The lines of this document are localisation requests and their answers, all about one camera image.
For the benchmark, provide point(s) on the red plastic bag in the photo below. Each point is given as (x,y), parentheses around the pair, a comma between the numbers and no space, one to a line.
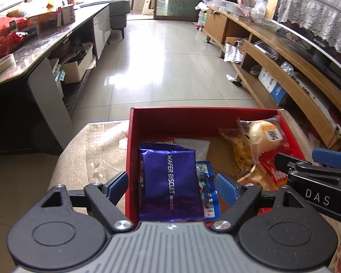
(2,34)

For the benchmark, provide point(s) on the red cardboard box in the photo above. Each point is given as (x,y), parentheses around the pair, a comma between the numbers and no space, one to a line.
(164,122)

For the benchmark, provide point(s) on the white storage box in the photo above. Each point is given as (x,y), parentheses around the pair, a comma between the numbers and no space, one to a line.
(78,68)

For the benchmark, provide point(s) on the white flat box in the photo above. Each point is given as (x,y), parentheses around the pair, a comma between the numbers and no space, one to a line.
(266,79)

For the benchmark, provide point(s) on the television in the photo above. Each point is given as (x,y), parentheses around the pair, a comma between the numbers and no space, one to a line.
(315,48)

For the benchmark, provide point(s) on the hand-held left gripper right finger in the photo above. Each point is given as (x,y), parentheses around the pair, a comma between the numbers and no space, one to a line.
(227,189)

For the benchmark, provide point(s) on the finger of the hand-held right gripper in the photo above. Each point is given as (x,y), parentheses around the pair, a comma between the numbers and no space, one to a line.
(289,162)
(328,156)

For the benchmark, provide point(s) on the red snack bag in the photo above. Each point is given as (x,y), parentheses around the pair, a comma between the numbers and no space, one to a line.
(272,173)

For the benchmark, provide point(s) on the blue flat box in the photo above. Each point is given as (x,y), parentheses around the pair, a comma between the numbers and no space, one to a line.
(279,94)

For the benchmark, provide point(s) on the round bun packet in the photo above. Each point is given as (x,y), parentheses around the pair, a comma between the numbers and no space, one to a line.
(261,136)

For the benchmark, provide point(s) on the open cardboard box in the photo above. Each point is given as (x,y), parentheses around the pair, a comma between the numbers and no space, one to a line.
(41,18)

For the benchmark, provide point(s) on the small white box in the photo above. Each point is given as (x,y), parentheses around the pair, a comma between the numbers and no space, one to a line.
(68,14)

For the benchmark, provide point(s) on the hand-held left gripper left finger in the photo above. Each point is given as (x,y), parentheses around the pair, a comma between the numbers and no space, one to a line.
(116,186)

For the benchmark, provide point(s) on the blue snack packet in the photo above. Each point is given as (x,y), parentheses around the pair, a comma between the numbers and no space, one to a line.
(207,187)

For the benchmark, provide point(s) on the clear plastic bag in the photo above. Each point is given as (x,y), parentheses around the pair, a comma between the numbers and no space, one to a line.
(263,14)

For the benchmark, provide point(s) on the dark low table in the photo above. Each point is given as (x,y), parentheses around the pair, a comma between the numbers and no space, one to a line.
(45,39)

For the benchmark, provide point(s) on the grey sofa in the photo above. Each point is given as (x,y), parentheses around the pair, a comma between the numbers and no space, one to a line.
(116,8)

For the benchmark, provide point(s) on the purple wafer packet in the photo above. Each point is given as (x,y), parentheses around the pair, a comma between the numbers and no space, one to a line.
(170,182)

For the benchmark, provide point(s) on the white paper bag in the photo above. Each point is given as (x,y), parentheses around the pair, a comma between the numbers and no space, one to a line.
(233,54)

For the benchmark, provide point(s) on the white lace cloth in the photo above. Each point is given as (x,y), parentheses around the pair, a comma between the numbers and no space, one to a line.
(315,5)

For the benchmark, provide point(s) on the tape roll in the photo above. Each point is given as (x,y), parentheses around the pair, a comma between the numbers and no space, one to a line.
(1,64)

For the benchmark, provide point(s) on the clear yellow snack packet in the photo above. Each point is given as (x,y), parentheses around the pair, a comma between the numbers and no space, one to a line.
(240,153)

